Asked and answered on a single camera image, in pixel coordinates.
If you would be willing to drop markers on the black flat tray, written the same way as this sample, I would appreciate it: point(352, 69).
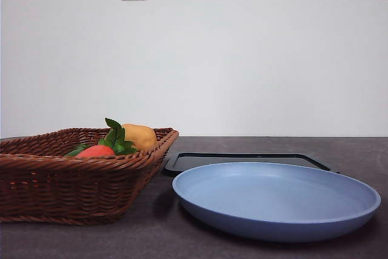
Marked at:
point(194, 159)

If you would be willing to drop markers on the blue round plate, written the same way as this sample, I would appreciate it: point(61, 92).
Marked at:
point(272, 198)

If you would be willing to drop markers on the green pepper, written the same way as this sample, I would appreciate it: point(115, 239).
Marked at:
point(74, 150)

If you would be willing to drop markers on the orange carrot with green leaves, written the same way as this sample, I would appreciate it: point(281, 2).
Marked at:
point(97, 151)

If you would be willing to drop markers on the yellow-brown potato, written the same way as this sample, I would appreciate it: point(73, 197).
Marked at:
point(142, 137)

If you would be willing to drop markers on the brown wicker basket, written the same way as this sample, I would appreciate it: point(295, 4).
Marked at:
point(60, 186)

